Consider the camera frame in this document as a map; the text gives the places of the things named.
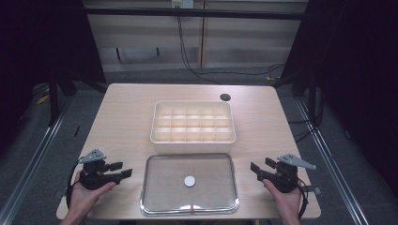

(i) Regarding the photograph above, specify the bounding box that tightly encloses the white compartment storage box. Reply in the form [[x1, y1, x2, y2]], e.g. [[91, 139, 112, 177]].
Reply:
[[149, 99, 237, 155]]

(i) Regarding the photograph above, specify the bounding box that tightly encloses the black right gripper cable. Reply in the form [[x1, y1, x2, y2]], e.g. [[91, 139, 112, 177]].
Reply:
[[295, 177, 310, 220]]

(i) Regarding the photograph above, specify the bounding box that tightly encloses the black hanging cable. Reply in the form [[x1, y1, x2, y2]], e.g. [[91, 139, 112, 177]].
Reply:
[[176, 15, 223, 86]]

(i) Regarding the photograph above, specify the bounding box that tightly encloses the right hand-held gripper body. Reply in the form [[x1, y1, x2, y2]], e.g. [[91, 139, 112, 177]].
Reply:
[[262, 153, 317, 194]]

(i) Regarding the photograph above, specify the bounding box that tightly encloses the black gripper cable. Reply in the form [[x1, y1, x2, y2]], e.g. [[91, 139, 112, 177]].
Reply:
[[66, 159, 84, 209], [295, 177, 310, 220]]

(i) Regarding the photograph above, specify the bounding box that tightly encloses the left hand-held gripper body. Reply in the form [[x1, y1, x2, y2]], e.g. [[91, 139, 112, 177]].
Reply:
[[78, 148, 123, 191]]

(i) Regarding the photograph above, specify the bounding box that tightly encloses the white wall socket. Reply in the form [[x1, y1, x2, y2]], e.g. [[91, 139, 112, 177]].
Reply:
[[171, 0, 195, 9]]

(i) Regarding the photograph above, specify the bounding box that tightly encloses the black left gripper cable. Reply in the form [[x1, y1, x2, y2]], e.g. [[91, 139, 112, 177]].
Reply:
[[66, 159, 84, 209]]

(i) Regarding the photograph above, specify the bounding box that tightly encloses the dark curtain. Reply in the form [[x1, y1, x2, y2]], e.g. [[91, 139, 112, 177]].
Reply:
[[280, 0, 398, 191]]

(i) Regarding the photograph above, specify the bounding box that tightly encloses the clear lid with white knob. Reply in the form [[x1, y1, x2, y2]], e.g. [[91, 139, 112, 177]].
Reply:
[[139, 152, 240, 218]]

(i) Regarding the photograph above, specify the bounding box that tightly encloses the metal floor rail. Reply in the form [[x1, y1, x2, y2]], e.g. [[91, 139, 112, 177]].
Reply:
[[0, 101, 73, 225], [295, 97, 372, 225]]

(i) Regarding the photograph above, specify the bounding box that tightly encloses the person's right hand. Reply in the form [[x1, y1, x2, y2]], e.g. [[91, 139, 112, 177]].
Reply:
[[262, 178, 303, 218]]

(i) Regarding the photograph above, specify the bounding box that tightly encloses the person's left hand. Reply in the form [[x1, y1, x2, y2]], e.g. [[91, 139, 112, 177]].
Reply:
[[68, 172, 117, 218]]

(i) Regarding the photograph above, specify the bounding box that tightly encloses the black horizontal bar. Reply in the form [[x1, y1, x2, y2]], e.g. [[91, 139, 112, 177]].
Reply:
[[84, 7, 309, 21]]

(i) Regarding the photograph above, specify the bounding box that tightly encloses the black metal stand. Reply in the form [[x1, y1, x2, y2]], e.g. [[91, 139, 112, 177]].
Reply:
[[47, 73, 79, 128]]

